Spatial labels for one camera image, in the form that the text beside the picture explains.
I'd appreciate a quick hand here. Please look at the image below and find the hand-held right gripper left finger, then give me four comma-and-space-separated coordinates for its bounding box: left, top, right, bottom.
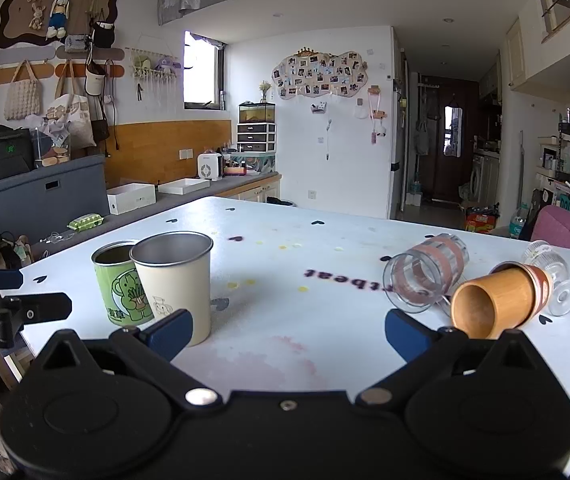
35, 309, 226, 408

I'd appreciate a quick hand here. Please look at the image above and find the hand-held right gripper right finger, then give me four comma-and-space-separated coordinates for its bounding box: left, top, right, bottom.
355, 309, 546, 408

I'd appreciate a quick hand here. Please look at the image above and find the cream metal cup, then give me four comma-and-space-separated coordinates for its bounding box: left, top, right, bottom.
129, 231, 214, 348

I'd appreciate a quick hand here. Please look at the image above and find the green printed tin cup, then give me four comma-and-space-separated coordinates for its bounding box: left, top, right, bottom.
91, 241, 156, 331

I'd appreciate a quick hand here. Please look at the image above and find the pink-banded glass cup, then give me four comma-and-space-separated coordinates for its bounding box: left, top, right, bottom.
382, 233, 470, 315

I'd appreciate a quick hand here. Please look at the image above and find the bamboo cup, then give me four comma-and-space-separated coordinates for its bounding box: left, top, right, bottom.
450, 261, 552, 341

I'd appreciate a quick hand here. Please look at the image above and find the small clear glass cup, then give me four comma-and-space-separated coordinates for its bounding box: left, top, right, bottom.
521, 240, 570, 317

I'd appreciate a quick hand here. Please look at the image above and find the grey storage box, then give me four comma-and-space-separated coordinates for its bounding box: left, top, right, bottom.
0, 154, 108, 243

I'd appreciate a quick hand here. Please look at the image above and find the green egg carton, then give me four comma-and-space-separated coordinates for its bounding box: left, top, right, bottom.
67, 214, 105, 232

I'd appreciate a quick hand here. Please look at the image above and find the grey counter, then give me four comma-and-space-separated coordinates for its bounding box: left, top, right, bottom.
30, 171, 282, 261

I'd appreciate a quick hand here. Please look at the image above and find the red snack bag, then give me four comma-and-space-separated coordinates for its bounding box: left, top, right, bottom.
466, 208, 500, 234

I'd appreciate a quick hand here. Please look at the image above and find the white cardboard box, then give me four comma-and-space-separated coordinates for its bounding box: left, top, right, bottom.
107, 183, 157, 216

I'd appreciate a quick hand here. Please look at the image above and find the clear plastic container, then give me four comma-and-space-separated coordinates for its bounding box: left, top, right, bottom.
32, 125, 72, 168

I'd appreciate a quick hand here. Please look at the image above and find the white flat tray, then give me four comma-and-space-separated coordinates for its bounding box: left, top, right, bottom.
158, 178, 212, 196

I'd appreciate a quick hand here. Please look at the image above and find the white heart-print tablecloth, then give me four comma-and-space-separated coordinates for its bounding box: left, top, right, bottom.
0, 196, 570, 480

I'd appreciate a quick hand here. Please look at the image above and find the clear water bottle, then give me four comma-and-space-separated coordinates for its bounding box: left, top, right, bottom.
509, 203, 530, 240

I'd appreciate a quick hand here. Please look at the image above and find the white small appliance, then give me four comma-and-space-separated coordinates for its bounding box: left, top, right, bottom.
197, 154, 224, 180

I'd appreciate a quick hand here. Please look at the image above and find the washing machine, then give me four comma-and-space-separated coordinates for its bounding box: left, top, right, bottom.
469, 154, 496, 206

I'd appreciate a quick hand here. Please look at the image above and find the printed canvas tote bag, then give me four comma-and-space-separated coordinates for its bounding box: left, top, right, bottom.
45, 60, 97, 150

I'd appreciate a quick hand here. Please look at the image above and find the cream knitted tote bag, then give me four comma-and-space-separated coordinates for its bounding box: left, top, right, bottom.
4, 60, 42, 122

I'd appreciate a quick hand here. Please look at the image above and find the dark wooden door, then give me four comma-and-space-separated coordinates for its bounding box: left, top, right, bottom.
419, 79, 480, 203

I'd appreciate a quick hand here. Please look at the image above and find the grey drawer unit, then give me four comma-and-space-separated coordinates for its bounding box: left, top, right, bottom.
237, 122, 277, 154

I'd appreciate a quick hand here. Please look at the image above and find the white refrigerator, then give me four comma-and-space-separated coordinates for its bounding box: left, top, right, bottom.
389, 47, 410, 220

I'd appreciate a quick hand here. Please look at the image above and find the glass fish tank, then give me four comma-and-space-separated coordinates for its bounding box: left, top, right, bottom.
239, 102, 276, 125

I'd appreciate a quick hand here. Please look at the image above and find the window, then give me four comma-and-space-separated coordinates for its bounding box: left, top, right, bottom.
183, 30, 226, 112

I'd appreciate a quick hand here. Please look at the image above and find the black hanging bag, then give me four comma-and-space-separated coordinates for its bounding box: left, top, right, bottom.
92, 21, 116, 50

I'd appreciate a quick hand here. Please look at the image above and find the blue rabbit plush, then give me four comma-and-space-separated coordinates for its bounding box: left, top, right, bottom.
46, 0, 72, 39

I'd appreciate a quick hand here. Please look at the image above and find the cloud-shaped photo board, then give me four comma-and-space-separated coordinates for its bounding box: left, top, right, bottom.
271, 48, 368, 101

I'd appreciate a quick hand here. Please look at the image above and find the pink hanging strap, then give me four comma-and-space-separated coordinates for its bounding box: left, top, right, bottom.
367, 87, 390, 146

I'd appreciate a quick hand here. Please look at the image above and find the macrame wall hanger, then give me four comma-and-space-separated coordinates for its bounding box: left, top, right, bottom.
126, 46, 183, 102

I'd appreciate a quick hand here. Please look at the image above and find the brown wavy wall board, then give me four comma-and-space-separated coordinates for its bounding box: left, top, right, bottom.
0, 0, 119, 49

